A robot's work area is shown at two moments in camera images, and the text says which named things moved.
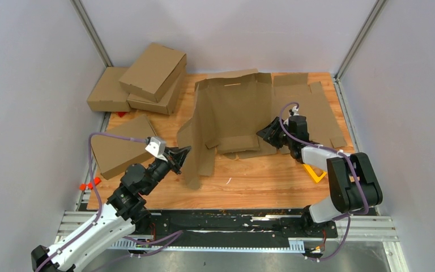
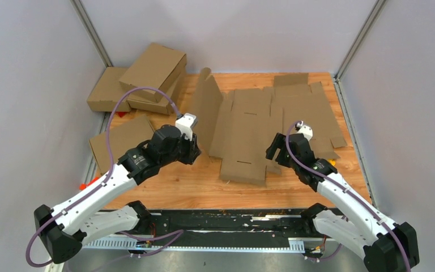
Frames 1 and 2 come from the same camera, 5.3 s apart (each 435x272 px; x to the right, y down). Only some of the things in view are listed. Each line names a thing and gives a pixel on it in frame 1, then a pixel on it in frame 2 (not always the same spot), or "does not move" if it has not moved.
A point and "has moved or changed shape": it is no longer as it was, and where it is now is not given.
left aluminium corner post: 80,7 does not move
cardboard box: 154,73 does not move
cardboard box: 167,105 does not move
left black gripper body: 169,164 to 186,149
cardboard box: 230,107 has moved or changed shape
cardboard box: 113,154 does not move
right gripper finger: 271,134 to 278,143
